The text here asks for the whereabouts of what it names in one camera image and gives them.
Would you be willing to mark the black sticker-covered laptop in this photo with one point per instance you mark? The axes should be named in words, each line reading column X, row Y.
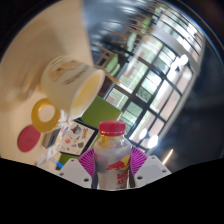
column 77, row 138

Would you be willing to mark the red-capped clear drink bottle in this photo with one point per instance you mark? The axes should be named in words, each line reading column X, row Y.
column 111, row 156

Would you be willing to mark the small blue-capped white bottle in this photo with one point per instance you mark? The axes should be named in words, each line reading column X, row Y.
column 59, row 164

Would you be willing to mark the hanging pendant ceiling lamps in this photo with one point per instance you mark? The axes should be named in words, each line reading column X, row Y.
column 152, row 141

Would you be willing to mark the small dark box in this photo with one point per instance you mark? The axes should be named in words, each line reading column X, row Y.
column 50, row 138

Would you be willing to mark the flat round red coaster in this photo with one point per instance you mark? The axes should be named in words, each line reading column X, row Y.
column 29, row 138

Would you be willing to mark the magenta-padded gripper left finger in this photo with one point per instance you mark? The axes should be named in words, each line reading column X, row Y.
column 73, row 171

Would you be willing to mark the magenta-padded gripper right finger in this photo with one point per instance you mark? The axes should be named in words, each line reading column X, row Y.
column 151, row 170

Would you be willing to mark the long curved light strip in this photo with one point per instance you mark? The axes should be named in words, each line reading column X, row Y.
column 167, row 156

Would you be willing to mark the black-framed window wall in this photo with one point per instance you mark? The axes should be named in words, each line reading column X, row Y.
column 150, row 83

